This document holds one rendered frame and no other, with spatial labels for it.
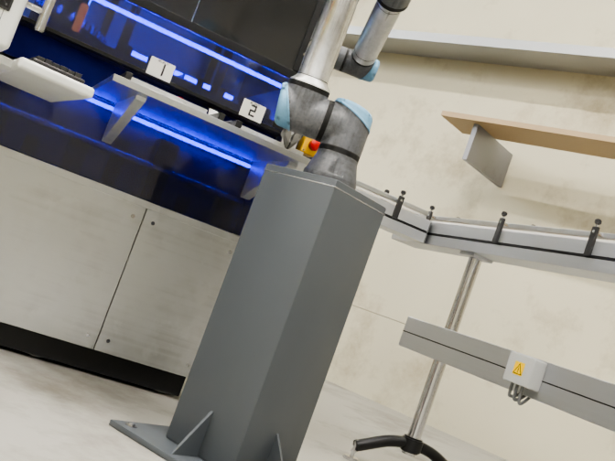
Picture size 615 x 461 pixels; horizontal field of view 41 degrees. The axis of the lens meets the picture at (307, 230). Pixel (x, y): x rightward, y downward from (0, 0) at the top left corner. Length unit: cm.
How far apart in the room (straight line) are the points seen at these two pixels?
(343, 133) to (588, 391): 99
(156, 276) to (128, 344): 24
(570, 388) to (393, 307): 301
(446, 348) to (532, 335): 201
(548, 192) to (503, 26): 124
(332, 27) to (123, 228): 99
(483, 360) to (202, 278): 98
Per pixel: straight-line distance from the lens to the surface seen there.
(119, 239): 274
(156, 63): 277
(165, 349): 282
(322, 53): 222
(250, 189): 276
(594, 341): 486
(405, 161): 567
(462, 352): 292
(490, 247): 294
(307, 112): 219
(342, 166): 217
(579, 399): 247
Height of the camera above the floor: 49
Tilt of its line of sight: 4 degrees up
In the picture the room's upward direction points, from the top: 20 degrees clockwise
